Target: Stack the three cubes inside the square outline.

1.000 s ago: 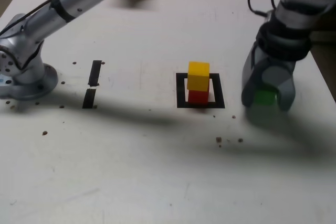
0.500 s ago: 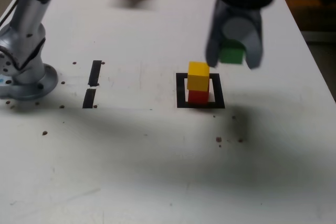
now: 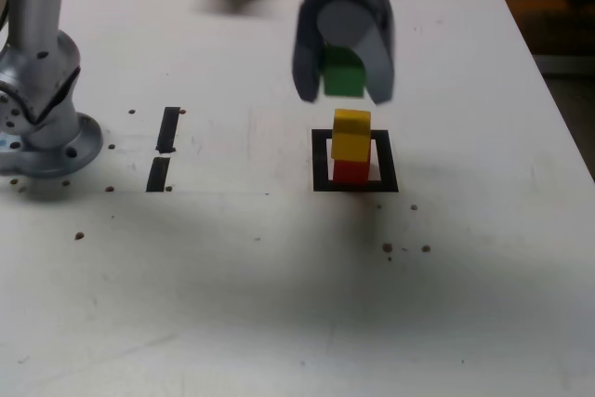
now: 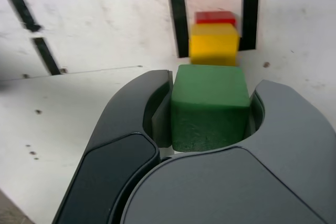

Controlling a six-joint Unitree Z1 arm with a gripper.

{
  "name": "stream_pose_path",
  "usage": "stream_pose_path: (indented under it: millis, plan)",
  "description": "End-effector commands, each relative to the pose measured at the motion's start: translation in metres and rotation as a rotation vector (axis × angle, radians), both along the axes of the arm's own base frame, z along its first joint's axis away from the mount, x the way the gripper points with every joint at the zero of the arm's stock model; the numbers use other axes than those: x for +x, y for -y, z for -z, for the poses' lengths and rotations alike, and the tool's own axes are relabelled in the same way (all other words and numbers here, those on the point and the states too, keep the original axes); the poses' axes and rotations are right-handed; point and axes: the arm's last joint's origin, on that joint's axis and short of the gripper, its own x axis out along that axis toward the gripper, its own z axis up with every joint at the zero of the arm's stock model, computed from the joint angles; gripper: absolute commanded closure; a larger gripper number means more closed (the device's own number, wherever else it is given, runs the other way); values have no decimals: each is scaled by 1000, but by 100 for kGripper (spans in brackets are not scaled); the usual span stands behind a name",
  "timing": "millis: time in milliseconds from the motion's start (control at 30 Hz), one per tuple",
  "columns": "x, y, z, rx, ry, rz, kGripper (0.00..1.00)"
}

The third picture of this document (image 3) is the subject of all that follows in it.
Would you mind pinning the green cube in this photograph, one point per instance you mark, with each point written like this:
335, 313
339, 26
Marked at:
341, 81

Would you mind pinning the yellow cube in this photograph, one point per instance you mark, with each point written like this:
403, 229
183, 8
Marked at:
351, 136

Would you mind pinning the red cube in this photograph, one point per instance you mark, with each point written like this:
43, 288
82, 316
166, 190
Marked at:
351, 173

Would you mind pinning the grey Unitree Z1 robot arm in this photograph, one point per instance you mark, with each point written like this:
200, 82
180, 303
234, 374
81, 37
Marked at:
42, 71

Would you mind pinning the black tape square outline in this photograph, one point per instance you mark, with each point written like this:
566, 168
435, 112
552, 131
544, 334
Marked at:
320, 160

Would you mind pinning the black tape strip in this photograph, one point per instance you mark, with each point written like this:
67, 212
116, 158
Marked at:
167, 129

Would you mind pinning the grey metal beam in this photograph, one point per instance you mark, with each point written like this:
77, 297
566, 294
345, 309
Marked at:
567, 64

